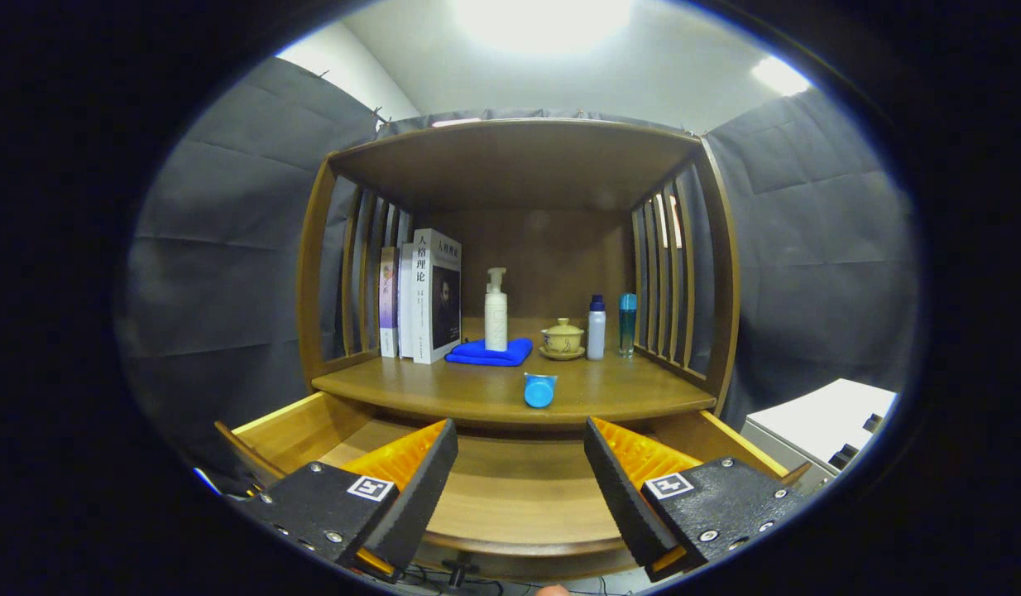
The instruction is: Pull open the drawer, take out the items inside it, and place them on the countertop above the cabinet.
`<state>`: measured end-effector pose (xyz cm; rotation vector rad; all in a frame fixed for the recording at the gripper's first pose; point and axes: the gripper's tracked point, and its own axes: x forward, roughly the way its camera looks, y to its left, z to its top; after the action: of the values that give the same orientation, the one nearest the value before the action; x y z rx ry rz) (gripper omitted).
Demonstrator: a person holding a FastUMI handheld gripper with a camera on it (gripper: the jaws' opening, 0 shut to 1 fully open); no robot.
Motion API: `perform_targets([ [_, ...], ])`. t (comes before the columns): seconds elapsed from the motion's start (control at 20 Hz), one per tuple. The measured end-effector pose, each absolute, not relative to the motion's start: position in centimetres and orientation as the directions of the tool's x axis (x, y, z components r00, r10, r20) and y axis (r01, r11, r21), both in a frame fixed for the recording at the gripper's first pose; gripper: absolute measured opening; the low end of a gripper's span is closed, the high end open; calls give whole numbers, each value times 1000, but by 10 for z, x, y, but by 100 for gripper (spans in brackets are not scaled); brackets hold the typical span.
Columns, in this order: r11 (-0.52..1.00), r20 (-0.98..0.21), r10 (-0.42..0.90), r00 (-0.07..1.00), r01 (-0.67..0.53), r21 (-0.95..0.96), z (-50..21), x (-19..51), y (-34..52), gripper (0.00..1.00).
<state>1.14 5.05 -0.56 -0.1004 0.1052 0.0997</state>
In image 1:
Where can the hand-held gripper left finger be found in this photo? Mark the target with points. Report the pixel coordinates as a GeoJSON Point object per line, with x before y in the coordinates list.
{"type": "Point", "coordinates": [419, 497]}

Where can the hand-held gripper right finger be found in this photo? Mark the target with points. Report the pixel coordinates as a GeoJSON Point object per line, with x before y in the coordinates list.
{"type": "Point", "coordinates": [622, 497]}

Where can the wooden drawer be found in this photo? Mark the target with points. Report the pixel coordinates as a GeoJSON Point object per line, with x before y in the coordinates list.
{"type": "Point", "coordinates": [519, 488]}

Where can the blue and white tube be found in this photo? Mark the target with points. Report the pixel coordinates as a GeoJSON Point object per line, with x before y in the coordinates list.
{"type": "Point", "coordinates": [539, 393]}

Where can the wooden countertop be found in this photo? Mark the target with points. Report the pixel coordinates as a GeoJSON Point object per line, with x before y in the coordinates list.
{"type": "Point", "coordinates": [444, 389]}

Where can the wooden cabinet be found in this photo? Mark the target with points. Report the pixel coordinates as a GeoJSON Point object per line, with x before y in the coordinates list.
{"type": "Point", "coordinates": [544, 257]}

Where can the blue folded cloth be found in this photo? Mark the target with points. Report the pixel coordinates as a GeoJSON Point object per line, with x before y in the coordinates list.
{"type": "Point", "coordinates": [486, 354]}

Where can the white bottle with blue cap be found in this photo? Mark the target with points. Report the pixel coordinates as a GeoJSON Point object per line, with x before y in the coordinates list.
{"type": "Point", "coordinates": [596, 331]}

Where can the yellow lidded teacup with saucer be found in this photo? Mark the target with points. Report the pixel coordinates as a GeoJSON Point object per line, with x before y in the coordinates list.
{"type": "Point", "coordinates": [563, 339]}

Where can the teal bottle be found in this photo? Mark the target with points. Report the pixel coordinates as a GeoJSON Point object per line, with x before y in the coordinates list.
{"type": "Point", "coordinates": [627, 327]}

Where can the white pump bottle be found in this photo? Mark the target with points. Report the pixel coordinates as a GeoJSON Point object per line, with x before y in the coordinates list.
{"type": "Point", "coordinates": [496, 323]}

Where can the thin white book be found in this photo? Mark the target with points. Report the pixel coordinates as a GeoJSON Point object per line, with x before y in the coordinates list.
{"type": "Point", "coordinates": [406, 302]}

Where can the purple book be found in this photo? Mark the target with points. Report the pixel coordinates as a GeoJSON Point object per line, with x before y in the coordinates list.
{"type": "Point", "coordinates": [389, 302]}

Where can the black backdrop cloth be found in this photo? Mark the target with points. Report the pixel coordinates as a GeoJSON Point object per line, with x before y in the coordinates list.
{"type": "Point", "coordinates": [229, 248]}

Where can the small ceiling light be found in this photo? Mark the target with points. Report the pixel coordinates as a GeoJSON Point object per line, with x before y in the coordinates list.
{"type": "Point", "coordinates": [779, 76]}

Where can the large ceiling light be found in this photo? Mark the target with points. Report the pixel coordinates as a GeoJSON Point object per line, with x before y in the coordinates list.
{"type": "Point", "coordinates": [544, 21]}

